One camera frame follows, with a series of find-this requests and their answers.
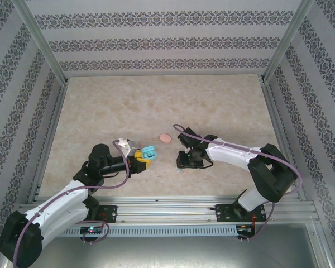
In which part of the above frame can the blue earbud charging case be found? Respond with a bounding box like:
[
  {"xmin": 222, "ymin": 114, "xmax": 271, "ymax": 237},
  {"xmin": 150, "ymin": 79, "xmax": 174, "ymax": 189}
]
[{"xmin": 140, "ymin": 145, "xmax": 159, "ymax": 161}]

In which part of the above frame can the grey metal sheet panel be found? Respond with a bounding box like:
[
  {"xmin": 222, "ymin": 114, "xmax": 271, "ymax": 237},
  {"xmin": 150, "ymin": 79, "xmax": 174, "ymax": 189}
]
[{"xmin": 5, "ymin": 223, "xmax": 332, "ymax": 268}]

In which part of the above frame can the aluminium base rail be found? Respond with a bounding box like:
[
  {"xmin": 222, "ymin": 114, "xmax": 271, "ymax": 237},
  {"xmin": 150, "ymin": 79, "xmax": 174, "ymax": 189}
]
[{"xmin": 18, "ymin": 195, "xmax": 316, "ymax": 224}]

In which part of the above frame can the aluminium side rail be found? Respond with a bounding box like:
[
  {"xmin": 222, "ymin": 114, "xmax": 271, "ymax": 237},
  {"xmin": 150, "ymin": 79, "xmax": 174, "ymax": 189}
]
[
  {"xmin": 27, "ymin": 80, "xmax": 69, "ymax": 202},
  {"xmin": 261, "ymin": 80, "xmax": 304, "ymax": 200}
]

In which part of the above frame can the slotted grey cable duct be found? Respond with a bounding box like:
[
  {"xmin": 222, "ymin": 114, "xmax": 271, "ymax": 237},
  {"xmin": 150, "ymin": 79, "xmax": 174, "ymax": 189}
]
[{"xmin": 55, "ymin": 224, "xmax": 240, "ymax": 237}]

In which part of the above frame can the short purple cable loop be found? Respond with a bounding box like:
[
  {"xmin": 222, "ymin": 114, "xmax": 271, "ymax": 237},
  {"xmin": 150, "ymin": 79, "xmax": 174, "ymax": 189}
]
[{"xmin": 82, "ymin": 220, "xmax": 109, "ymax": 245}]

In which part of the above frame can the aluminium frame post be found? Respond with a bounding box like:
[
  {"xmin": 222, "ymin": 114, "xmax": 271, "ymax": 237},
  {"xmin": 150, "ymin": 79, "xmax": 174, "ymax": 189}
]
[
  {"xmin": 12, "ymin": 0, "xmax": 68, "ymax": 84},
  {"xmin": 262, "ymin": 0, "xmax": 315, "ymax": 83}
]

